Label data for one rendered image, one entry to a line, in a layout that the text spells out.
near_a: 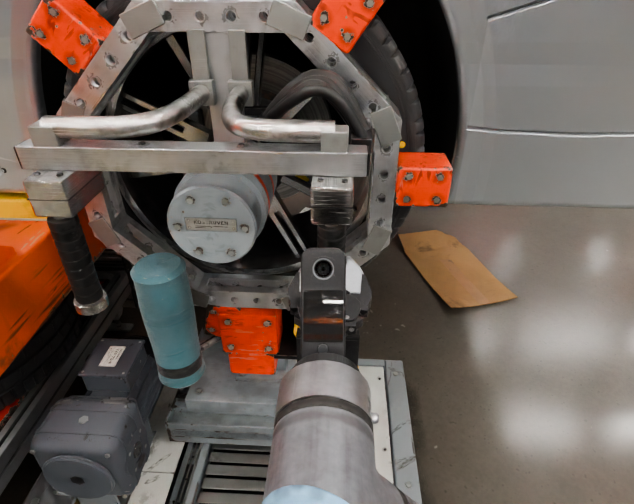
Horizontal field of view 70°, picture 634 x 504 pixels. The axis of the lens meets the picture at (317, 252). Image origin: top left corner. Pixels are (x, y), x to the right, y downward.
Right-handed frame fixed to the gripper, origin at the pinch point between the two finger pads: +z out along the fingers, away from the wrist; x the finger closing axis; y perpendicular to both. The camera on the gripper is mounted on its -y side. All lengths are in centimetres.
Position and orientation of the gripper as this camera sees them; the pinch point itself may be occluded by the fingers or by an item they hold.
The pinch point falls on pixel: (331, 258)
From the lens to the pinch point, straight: 60.8
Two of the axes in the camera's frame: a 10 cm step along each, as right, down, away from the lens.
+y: 0.0, 8.4, 5.5
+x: 10.0, 0.3, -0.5
